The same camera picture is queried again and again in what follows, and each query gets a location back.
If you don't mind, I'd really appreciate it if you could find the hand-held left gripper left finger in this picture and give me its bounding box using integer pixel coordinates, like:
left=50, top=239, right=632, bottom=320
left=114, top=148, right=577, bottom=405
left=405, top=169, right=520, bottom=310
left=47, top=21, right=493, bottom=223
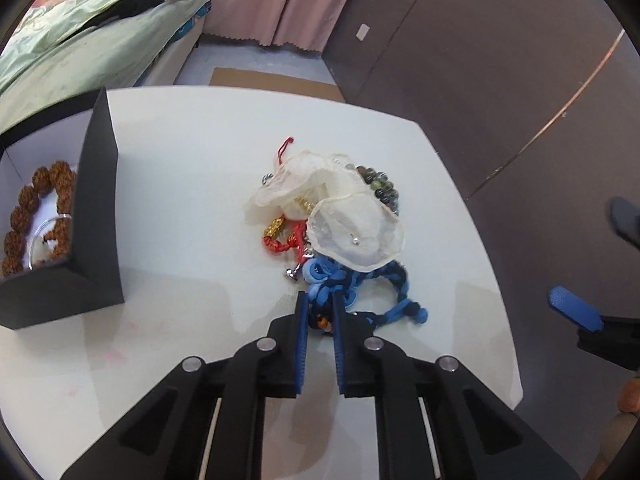
left=60, top=291, right=308, bottom=480

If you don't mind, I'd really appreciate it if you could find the blue braided rope bracelet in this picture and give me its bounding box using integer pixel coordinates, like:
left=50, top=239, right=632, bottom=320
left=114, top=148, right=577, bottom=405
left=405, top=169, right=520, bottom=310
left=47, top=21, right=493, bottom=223
left=300, top=255, right=430, bottom=335

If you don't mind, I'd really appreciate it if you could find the dark glass bead bracelet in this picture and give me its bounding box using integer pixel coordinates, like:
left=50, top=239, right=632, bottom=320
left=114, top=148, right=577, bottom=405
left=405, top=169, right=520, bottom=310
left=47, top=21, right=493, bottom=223
left=351, top=162, right=402, bottom=217

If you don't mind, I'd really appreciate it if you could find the red cord bracelet gold charm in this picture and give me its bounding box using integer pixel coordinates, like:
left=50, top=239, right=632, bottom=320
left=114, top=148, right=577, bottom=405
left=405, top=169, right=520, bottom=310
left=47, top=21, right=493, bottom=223
left=261, top=136, right=315, bottom=282

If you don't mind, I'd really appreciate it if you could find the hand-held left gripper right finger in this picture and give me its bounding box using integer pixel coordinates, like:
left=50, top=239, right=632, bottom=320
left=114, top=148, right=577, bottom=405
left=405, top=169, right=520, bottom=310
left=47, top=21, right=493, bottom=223
left=332, top=294, right=581, bottom=480

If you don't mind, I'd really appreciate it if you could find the white organza pouch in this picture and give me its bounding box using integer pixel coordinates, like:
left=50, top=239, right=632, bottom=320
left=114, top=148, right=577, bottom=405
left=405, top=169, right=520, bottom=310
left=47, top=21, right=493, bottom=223
left=312, top=151, right=372, bottom=211
left=306, top=192, right=405, bottom=272
left=244, top=151, right=332, bottom=227

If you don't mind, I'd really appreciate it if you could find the pale green quilt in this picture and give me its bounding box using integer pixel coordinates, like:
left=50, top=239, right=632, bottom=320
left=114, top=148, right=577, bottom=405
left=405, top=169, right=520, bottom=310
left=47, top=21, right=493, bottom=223
left=0, top=0, right=211, bottom=111

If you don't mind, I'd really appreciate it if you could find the pink curtain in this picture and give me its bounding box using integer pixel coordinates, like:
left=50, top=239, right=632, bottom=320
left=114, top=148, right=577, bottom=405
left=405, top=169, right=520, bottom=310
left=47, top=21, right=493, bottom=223
left=200, top=0, right=372, bottom=54

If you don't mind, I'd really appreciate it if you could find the silver bangle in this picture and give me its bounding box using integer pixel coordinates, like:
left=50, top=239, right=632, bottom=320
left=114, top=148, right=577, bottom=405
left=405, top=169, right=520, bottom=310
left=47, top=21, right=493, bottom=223
left=27, top=213, right=74, bottom=268

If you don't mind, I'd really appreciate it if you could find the black jewelry box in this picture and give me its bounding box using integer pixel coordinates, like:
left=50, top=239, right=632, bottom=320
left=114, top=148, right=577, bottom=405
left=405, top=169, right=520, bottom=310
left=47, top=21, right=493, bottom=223
left=0, top=87, right=125, bottom=331

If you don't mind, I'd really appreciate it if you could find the brown cardboard floor sheet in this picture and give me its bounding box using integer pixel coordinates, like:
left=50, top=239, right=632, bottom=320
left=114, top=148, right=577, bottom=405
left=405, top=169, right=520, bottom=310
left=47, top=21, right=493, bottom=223
left=209, top=67, right=347, bottom=104

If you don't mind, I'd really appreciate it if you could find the brown seed bead bracelet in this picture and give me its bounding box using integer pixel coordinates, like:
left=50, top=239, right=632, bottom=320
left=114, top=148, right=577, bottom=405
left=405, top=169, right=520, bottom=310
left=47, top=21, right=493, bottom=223
left=0, top=160, right=79, bottom=277

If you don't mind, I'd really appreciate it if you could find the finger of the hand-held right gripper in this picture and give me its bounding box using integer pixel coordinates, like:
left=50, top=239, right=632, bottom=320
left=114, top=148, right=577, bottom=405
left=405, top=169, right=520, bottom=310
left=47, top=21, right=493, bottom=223
left=548, top=286, right=640, bottom=372

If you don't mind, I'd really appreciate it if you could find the black garment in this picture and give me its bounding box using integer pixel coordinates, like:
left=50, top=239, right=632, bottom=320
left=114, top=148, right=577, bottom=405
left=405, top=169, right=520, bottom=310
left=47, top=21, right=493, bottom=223
left=85, top=0, right=168, bottom=28

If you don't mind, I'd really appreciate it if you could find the bed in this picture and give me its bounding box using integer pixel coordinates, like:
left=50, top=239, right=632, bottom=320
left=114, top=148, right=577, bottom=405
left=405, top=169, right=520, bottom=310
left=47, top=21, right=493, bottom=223
left=0, top=0, right=214, bottom=137

